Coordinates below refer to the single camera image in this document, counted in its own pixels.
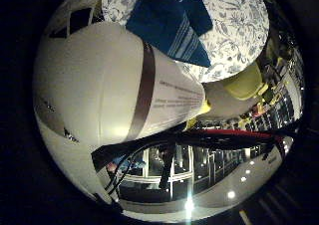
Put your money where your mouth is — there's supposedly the teal striped cloth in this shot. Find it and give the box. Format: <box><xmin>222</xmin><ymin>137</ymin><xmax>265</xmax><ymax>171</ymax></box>
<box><xmin>125</xmin><ymin>0</ymin><xmax>214</xmax><ymax>69</ymax></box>

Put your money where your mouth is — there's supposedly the metal shelving rack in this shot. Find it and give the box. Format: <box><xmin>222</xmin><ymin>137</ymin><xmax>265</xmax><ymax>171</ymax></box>
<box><xmin>238</xmin><ymin>32</ymin><xmax>305</xmax><ymax>129</ymax></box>

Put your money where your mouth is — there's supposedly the red cable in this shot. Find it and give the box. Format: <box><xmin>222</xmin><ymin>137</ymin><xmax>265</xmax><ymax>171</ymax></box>
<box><xmin>193</xmin><ymin>127</ymin><xmax>284</xmax><ymax>140</ymax></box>

